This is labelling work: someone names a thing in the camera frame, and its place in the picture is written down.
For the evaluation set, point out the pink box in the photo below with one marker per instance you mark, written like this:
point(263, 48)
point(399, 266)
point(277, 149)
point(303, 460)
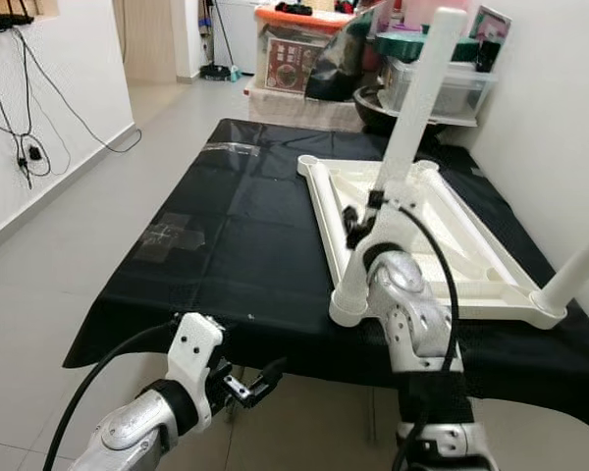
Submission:
point(407, 15)

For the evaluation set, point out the clear lidded plastic container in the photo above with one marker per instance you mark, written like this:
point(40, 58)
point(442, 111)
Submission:
point(471, 93)

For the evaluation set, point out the dark shiny plastic bag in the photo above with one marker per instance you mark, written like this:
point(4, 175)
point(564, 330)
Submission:
point(339, 69)

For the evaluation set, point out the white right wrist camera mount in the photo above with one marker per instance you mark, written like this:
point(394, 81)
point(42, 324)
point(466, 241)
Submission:
point(388, 235)

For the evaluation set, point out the beige low bench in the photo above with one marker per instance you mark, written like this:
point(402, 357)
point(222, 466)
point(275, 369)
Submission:
point(304, 110)

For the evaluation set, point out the white cabinet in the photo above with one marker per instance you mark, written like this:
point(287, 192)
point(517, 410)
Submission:
point(240, 34)

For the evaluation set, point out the black pole mop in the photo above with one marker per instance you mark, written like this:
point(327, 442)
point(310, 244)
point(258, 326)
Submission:
point(221, 72)

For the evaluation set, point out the black round basin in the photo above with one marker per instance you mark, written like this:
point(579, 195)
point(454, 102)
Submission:
point(373, 113)

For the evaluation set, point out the black power adapter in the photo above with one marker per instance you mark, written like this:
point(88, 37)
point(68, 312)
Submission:
point(34, 155)

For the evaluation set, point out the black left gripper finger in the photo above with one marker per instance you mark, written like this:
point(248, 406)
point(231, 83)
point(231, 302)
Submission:
point(270, 371)

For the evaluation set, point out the clear tape cross patch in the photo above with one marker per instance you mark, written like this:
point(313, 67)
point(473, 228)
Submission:
point(172, 235)

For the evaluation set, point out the black tablecloth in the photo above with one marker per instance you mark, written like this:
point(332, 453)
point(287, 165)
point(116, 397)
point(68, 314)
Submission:
point(226, 255)

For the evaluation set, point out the clear storage box orange lid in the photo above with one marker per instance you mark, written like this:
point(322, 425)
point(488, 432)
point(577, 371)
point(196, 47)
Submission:
point(290, 64)

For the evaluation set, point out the dark green pot lid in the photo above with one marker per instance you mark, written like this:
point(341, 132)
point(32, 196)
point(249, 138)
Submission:
point(398, 47)

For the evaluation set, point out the white plastic children table top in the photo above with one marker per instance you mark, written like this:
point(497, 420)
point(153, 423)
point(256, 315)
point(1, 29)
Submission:
point(471, 255)

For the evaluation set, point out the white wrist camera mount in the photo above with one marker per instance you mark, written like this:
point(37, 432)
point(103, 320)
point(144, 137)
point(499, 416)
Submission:
point(388, 235)
point(194, 339)

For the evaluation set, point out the black router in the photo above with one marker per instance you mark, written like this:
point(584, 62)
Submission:
point(5, 22)

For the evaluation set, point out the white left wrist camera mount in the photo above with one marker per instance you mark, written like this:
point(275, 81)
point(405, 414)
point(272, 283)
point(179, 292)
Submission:
point(194, 339)

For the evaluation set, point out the framed picture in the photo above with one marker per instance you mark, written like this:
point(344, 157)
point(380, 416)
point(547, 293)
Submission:
point(491, 25)

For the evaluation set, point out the clear tape strip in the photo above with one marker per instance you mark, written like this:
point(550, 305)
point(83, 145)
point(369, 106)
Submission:
point(231, 149)

